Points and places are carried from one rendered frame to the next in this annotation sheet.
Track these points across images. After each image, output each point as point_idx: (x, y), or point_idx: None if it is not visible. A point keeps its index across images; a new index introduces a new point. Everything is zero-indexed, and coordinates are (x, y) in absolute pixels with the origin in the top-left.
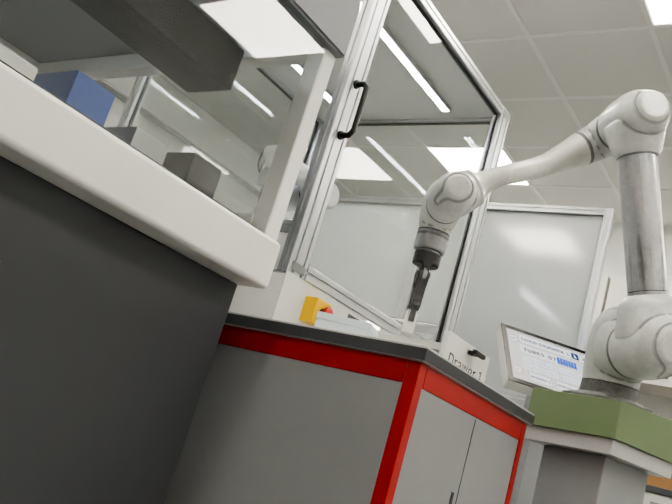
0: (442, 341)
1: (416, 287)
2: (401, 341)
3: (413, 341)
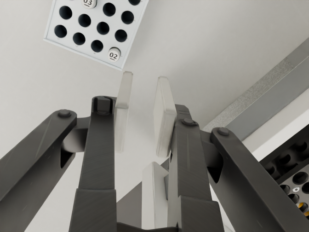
0: (152, 207)
1: (2, 158)
2: (281, 113)
3: (248, 146)
